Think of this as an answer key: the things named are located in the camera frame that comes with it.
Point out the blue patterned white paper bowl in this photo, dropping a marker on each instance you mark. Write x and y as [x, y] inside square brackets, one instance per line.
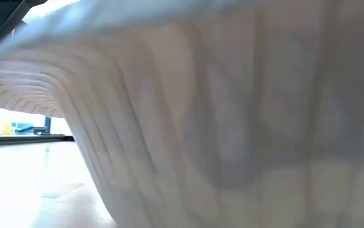
[232, 111]

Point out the black aluminium table frame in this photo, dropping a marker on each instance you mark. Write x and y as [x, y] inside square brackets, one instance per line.
[26, 139]

